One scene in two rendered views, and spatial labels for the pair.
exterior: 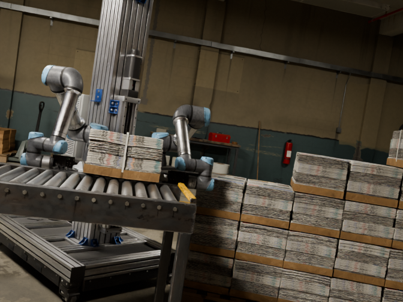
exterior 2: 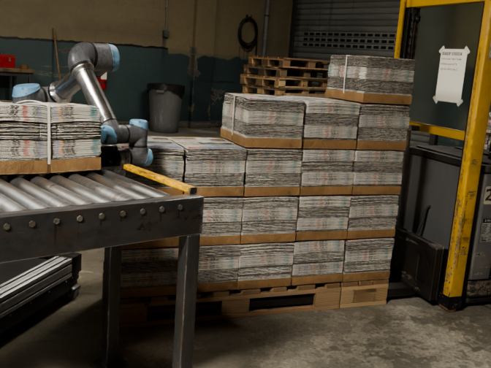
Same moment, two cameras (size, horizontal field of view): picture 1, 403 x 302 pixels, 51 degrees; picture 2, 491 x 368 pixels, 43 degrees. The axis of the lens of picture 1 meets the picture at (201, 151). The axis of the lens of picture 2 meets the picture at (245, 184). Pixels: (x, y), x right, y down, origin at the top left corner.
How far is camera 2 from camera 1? 82 cm
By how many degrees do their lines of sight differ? 31
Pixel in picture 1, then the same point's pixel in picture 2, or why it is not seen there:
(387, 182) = (345, 121)
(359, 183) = (317, 127)
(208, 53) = not seen: outside the picture
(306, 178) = (259, 129)
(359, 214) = (318, 163)
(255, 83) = not seen: outside the picture
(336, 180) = (292, 126)
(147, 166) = (82, 148)
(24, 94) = not seen: outside the picture
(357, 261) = (319, 217)
